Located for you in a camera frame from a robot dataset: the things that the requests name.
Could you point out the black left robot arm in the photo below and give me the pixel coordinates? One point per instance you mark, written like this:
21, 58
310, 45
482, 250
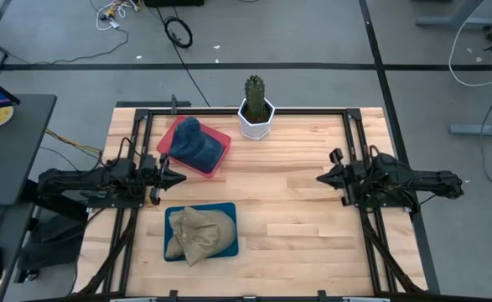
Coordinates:
82, 184

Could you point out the green cactus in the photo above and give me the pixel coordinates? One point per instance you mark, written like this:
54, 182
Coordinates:
255, 94

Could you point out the blue denim cap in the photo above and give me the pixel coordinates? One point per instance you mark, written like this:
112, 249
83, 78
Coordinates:
193, 142

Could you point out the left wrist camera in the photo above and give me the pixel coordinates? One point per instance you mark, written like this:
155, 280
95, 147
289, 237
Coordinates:
148, 162

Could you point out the black box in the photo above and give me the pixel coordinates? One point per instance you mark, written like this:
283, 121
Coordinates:
174, 2

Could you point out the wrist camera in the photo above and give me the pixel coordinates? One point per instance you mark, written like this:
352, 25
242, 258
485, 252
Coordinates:
148, 162
360, 168

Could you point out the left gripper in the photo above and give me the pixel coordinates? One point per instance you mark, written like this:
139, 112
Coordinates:
155, 178

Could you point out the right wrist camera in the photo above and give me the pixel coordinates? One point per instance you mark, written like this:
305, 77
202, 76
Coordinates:
360, 168

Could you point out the black bag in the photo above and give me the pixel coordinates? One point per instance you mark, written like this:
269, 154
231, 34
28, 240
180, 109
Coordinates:
48, 247

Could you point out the black aluminium table frame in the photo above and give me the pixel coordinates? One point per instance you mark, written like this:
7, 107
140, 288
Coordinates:
367, 251

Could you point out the blue plastic bin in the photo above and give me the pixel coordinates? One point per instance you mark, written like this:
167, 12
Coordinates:
233, 247

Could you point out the pink plastic bin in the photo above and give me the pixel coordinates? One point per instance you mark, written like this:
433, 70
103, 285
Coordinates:
166, 144

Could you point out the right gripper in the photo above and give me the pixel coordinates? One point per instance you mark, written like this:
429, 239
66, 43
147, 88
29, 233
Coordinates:
347, 176

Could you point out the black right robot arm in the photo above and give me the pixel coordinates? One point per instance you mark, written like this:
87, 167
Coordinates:
409, 182

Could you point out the white plant pot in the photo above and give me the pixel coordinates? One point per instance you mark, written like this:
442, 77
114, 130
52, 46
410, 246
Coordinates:
254, 130

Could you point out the black desk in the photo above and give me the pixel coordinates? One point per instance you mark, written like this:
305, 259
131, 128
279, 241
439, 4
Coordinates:
11, 151

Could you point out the grey desk foot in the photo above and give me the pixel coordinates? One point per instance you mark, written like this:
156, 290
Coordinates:
480, 129
455, 21

